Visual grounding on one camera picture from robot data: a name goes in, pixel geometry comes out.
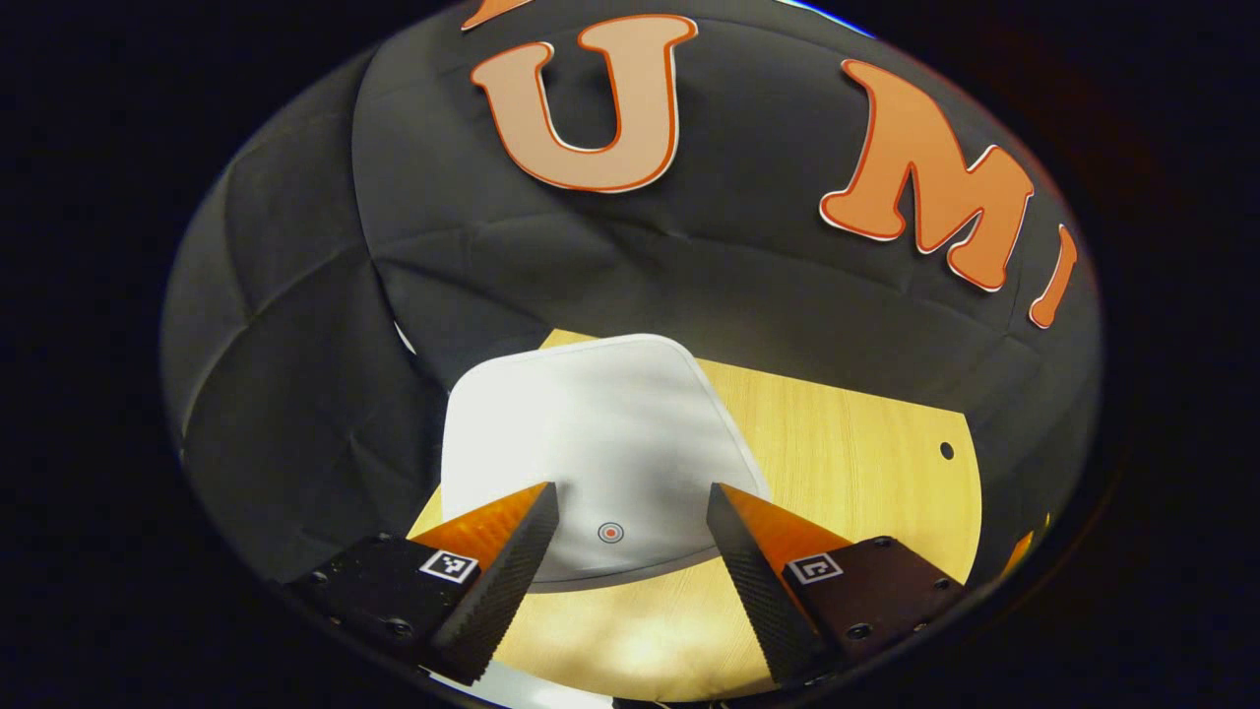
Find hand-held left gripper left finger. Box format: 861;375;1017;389
285;481;560;687

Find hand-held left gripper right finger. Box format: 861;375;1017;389
706;483;971;687

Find white desktop garbage bin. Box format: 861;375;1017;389
440;334;772;592

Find wooden desktop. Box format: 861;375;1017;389
407;330;983;702

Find black backdrop cloth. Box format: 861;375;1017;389
160;0;1102;592

